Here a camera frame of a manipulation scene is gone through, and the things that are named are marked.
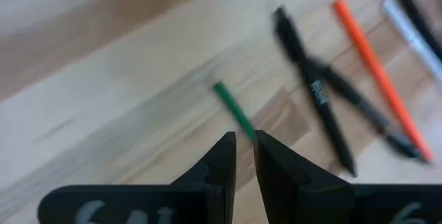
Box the slim black clip pen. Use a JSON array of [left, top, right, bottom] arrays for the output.
[[383, 0, 442, 62]]

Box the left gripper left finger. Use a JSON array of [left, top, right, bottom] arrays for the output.
[[37, 131, 238, 224]]

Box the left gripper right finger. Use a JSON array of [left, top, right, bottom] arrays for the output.
[[253, 129, 442, 224]]

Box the green pencil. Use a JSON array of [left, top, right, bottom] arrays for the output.
[[211, 81, 257, 142]]

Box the black ballpoint pen rubber grip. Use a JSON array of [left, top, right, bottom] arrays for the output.
[[308, 57, 423, 160]]

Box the orange pencil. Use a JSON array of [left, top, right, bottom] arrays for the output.
[[331, 0, 435, 164]]

